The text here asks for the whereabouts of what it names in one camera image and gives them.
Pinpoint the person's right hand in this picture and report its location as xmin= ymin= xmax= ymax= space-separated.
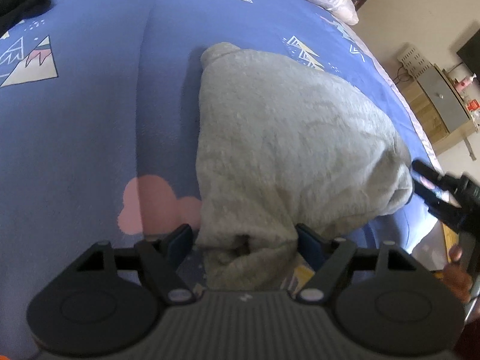
xmin=441 ymin=244 xmax=473 ymax=304

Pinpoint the wooden side cabinet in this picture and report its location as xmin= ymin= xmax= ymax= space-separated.
xmin=400 ymin=64 xmax=479 ymax=155

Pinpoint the pink bottle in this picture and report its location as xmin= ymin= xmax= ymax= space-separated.
xmin=455 ymin=74 xmax=477 ymax=93

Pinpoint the dark television screen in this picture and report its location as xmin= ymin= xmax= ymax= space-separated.
xmin=456 ymin=30 xmax=480 ymax=77

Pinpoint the white power strip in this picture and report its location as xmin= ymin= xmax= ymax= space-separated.
xmin=396 ymin=43 xmax=432 ymax=80

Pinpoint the blue printed bed quilt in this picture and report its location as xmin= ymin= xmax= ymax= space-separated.
xmin=1 ymin=0 xmax=438 ymax=359

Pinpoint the black folded garment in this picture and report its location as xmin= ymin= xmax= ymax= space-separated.
xmin=0 ymin=0 xmax=52 ymax=36

